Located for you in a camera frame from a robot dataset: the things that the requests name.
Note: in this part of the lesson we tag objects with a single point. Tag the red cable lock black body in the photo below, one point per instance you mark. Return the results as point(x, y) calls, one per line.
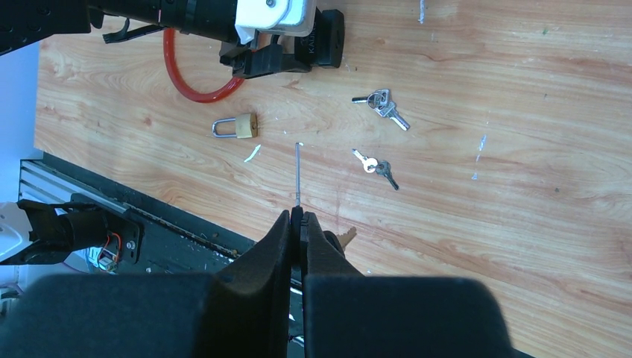
point(323, 47)

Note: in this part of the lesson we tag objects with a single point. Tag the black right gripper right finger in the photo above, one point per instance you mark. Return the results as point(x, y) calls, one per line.
point(349, 314)

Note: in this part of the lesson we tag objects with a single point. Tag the silver key bunch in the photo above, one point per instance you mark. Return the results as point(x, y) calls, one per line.
point(380, 101)

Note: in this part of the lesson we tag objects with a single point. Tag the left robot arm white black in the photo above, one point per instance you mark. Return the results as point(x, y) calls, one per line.
point(27, 22)

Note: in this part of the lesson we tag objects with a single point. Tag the small brass padlock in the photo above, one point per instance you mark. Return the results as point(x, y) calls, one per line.
point(245, 127)

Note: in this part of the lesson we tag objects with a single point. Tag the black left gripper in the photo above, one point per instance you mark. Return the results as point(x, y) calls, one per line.
point(271, 59)

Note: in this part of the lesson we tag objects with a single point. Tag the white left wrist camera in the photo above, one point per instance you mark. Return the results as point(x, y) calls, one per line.
point(294, 18)

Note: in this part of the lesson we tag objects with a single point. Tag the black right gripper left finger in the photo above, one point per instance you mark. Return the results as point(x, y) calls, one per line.
point(139, 315)

